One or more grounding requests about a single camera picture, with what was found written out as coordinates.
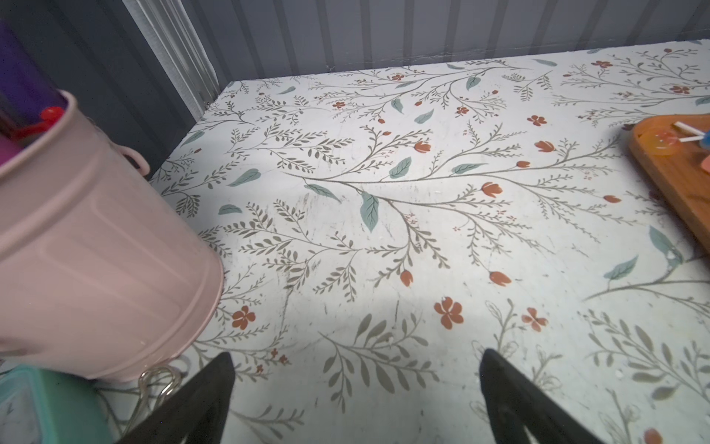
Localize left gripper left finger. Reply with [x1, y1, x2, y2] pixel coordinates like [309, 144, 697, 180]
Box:
[119, 353, 236, 443]

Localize pink pen cup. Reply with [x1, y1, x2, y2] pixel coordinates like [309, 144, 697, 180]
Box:
[0, 16, 226, 384]

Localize pile of colourful lollipops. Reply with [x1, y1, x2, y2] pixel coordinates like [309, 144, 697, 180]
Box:
[638, 121, 709, 157]

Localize brown wooden tray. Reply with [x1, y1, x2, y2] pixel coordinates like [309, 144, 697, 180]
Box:
[629, 114, 709, 250]

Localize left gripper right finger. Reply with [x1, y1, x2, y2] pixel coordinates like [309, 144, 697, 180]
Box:
[479, 349, 602, 444]

